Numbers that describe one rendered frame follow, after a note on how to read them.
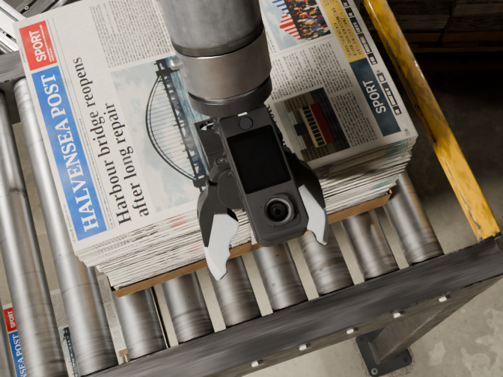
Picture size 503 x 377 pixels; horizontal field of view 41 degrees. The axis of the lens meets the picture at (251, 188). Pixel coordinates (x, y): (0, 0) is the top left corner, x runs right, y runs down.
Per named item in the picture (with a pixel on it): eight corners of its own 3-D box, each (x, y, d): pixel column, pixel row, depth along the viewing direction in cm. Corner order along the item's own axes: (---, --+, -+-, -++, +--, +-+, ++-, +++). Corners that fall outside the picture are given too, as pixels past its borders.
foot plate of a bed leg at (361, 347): (397, 313, 166) (397, 312, 165) (421, 369, 161) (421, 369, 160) (346, 330, 164) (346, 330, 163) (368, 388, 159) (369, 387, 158)
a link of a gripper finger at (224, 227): (210, 248, 71) (231, 176, 67) (223, 286, 67) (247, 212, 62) (182, 247, 70) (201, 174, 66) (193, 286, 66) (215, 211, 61)
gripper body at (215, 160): (275, 149, 68) (255, 43, 61) (303, 199, 62) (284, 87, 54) (203, 171, 68) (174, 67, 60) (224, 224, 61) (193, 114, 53)
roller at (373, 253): (285, 13, 109) (285, -6, 104) (400, 283, 92) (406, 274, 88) (256, 22, 109) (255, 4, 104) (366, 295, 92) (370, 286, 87)
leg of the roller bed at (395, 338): (389, 334, 164) (467, 259, 101) (399, 357, 162) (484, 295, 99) (367, 342, 163) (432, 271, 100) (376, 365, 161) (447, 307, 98)
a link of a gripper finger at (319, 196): (332, 190, 65) (282, 136, 60) (338, 200, 64) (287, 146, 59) (294, 219, 66) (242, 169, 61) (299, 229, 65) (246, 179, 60)
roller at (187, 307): (129, 59, 106) (123, 41, 102) (219, 345, 90) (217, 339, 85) (99, 68, 106) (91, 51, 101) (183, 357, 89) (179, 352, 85)
